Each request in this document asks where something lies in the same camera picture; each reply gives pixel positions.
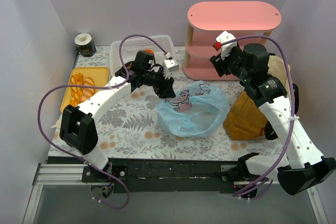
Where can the pink three-tier shelf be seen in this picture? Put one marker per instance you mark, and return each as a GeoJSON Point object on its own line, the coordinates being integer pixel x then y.
{"type": "Point", "coordinates": [207, 20]}

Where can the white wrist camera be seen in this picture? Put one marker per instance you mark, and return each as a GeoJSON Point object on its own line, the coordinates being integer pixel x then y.
{"type": "Point", "coordinates": [222, 42]}
{"type": "Point", "coordinates": [169, 65]}

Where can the orange twisted snack food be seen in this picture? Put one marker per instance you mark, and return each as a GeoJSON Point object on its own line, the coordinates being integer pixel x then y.
{"type": "Point", "coordinates": [76, 92]}

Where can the blue plastic grocery bag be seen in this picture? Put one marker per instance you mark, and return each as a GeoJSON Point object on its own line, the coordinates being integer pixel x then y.
{"type": "Point", "coordinates": [196, 111]}

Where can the aluminium rail frame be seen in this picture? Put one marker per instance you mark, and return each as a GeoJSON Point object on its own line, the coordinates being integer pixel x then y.
{"type": "Point", "coordinates": [71, 174]}

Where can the small beige wooden spoon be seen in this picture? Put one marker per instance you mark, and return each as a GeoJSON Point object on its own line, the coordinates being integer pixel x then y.
{"type": "Point", "coordinates": [56, 125]}

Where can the small orange toy pumpkin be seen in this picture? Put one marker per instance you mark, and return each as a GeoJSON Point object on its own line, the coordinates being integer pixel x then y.
{"type": "Point", "coordinates": [149, 51]}

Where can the yellow canvas tote bag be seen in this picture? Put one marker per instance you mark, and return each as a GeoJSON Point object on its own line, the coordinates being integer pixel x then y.
{"type": "Point", "coordinates": [244, 120]}

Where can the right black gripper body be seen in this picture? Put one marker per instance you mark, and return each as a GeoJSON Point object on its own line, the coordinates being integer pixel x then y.
{"type": "Point", "coordinates": [220, 63]}

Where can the white plastic basket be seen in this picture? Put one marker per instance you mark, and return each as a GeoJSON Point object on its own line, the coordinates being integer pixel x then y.
{"type": "Point", "coordinates": [132, 45]}

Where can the yellow plastic tray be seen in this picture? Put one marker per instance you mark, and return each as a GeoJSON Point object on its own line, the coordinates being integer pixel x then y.
{"type": "Point", "coordinates": [92, 76]}

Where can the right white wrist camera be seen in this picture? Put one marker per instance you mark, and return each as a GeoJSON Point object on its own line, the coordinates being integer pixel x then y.
{"type": "Point", "coordinates": [222, 42]}

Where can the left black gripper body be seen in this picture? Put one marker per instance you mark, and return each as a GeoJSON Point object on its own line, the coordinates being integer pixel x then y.
{"type": "Point", "coordinates": [163, 86]}

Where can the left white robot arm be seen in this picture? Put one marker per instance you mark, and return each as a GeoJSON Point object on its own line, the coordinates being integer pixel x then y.
{"type": "Point", "coordinates": [78, 124]}

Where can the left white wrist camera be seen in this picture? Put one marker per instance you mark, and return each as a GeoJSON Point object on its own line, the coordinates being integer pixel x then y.
{"type": "Point", "coordinates": [169, 65]}

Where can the floral table mat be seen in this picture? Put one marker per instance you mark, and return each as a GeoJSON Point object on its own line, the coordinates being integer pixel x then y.
{"type": "Point", "coordinates": [130, 129]}

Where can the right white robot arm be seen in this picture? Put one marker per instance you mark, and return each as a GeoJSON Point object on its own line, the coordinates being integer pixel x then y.
{"type": "Point", "coordinates": [300, 165]}

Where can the dark tape roll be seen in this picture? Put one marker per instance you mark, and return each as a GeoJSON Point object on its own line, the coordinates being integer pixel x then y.
{"type": "Point", "coordinates": [85, 45]}

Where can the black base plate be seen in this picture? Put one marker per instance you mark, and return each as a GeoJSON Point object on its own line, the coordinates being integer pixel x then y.
{"type": "Point", "coordinates": [163, 175]}

